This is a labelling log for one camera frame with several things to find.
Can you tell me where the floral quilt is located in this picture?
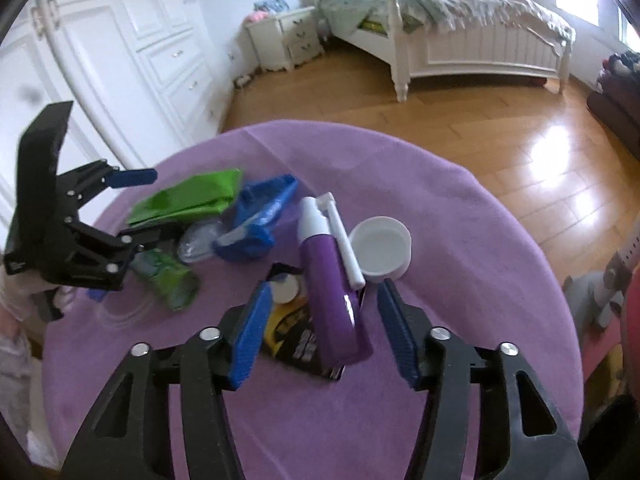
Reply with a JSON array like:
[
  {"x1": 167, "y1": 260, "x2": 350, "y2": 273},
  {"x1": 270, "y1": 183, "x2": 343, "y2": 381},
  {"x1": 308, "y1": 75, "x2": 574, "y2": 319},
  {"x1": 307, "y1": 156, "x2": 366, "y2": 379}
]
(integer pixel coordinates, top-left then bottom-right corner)
[{"x1": 319, "y1": 0, "x2": 574, "y2": 42}]

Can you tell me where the person's left forearm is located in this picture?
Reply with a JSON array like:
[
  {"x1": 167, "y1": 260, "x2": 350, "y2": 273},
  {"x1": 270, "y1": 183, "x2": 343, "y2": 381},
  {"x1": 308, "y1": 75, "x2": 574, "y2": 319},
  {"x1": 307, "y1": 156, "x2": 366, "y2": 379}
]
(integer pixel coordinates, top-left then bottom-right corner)
[{"x1": 0, "y1": 320, "x2": 59, "y2": 467}]

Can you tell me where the clear plastic blister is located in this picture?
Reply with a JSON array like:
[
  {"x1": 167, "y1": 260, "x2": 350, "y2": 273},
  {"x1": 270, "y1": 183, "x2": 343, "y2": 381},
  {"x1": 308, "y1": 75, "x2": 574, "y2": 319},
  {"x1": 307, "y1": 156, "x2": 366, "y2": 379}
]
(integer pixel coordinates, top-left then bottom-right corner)
[{"x1": 177, "y1": 220, "x2": 226, "y2": 266}]

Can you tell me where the green printed bag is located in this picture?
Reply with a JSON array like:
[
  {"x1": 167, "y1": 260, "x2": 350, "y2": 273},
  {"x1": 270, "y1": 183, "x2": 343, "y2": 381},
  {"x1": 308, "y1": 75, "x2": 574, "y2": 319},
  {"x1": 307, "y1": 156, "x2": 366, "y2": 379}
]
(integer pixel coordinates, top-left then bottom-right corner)
[{"x1": 130, "y1": 248, "x2": 201, "y2": 312}]

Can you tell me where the pile of dark cushions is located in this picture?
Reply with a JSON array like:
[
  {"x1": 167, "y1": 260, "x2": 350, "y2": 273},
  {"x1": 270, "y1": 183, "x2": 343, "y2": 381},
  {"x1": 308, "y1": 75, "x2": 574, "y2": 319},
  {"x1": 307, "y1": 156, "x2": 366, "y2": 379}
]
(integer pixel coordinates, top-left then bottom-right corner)
[{"x1": 587, "y1": 49, "x2": 640, "y2": 162}]

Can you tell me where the person's left hand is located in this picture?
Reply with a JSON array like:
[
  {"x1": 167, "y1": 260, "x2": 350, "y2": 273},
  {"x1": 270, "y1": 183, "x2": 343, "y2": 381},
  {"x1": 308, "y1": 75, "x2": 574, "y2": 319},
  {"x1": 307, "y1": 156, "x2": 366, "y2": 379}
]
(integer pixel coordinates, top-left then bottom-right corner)
[{"x1": 0, "y1": 270, "x2": 76, "y2": 323}]

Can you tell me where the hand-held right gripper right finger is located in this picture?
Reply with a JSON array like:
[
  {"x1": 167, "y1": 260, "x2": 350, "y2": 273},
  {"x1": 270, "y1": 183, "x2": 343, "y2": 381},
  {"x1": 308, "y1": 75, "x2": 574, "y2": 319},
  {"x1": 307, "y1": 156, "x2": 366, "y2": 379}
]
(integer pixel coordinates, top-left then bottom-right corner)
[{"x1": 375, "y1": 279, "x2": 591, "y2": 480}]

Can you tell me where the lime green wrapper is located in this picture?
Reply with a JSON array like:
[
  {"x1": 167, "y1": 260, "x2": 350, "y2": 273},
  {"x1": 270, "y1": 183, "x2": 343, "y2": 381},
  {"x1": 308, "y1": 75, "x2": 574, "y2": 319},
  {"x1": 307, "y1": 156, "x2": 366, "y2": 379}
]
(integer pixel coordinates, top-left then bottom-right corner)
[{"x1": 127, "y1": 168, "x2": 245, "y2": 226}]

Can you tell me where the purple tablecloth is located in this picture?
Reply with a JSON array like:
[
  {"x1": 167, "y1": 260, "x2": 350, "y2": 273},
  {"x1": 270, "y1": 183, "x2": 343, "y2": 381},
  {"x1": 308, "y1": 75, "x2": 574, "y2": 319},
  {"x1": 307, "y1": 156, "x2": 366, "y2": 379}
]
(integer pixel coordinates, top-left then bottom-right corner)
[{"x1": 42, "y1": 119, "x2": 586, "y2": 480}]

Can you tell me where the black printed packet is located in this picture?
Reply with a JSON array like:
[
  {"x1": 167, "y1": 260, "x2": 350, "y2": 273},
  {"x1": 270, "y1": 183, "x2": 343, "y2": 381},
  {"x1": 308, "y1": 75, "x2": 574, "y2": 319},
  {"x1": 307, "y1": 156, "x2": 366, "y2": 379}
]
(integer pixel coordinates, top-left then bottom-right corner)
[{"x1": 262, "y1": 262, "x2": 369, "y2": 381}]

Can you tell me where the white wardrobe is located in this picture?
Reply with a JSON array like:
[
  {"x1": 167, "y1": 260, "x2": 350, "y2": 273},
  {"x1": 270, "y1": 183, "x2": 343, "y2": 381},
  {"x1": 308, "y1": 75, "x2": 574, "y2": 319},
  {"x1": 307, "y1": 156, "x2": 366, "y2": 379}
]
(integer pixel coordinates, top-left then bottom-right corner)
[{"x1": 0, "y1": 0, "x2": 237, "y2": 242}]

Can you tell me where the white round cap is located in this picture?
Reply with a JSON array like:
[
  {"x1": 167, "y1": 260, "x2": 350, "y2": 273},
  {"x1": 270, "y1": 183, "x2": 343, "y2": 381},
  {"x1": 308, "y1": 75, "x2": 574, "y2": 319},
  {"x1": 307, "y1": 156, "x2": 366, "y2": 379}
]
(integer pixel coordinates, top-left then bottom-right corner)
[{"x1": 348, "y1": 215, "x2": 414, "y2": 281}]

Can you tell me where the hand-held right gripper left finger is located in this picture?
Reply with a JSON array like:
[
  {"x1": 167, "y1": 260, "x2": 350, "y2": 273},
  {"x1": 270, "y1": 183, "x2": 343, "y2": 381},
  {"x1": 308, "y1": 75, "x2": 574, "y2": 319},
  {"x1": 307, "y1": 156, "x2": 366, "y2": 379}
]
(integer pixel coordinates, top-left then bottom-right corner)
[{"x1": 59, "y1": 280, "x2": 275, "y2": 480}]

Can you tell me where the purple spray bottle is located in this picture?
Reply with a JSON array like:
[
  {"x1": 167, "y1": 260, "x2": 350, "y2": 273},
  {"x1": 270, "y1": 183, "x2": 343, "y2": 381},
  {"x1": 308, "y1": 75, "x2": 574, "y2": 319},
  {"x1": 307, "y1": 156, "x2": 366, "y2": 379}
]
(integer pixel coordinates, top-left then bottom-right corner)
[{"x1": 298, "y1": 192, "x2": 374, "y2": 366}]

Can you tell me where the white nightstand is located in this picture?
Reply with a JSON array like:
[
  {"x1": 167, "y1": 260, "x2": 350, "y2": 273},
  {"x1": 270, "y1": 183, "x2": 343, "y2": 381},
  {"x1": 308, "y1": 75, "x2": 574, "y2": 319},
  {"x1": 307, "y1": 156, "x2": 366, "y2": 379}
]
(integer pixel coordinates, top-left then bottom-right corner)
[{"x1": 244, "y1": 5, "x2": 325, "y2": 74}]

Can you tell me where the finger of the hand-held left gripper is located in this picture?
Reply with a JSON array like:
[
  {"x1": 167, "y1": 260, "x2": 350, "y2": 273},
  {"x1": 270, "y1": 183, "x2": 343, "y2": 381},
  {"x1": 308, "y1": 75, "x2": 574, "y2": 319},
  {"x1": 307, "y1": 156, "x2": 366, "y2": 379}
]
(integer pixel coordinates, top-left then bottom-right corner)
[
  {"x1": 49, "y1": 220, "x2": 184, "y2": 302},
  {"x1": 56, "y1": 158, "x2": 159, "y2": 207}
]

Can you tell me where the white wooden bed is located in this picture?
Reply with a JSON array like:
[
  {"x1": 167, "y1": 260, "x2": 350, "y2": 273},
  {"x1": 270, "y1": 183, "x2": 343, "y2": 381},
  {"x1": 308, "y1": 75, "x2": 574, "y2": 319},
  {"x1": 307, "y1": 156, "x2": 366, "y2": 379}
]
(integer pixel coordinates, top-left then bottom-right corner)
[{"x1": 289, "y1": 0, "x2": 577, "y2": 104}]

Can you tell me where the blue wrapper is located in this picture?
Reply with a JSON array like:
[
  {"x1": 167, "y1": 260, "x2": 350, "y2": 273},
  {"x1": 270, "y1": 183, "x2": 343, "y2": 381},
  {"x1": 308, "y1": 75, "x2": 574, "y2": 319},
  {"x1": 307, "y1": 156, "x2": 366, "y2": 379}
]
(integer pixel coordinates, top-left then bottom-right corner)
[{"x1": 213, "y1": 174, "x2": 300, "y2": 263}]

